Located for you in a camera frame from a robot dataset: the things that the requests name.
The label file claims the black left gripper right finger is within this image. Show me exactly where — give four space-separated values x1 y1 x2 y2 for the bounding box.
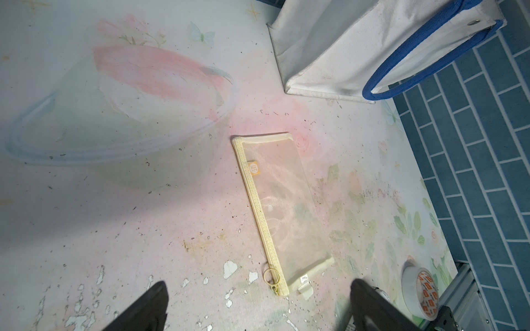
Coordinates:
350 279 420 331

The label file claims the cream yellow pouch bottom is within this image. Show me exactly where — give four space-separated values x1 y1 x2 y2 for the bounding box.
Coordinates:
231 133 334 299

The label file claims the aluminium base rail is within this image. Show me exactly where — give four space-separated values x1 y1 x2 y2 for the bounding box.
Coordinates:
420 263 494 330

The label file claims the brown tape roll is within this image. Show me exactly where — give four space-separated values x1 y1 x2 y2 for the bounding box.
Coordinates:
402 266 439 321

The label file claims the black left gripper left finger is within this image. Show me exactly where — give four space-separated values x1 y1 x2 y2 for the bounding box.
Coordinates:
104 281 169 331

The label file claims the white canvas tote bag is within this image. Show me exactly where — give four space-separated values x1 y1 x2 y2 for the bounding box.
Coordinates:
269 1 506 102

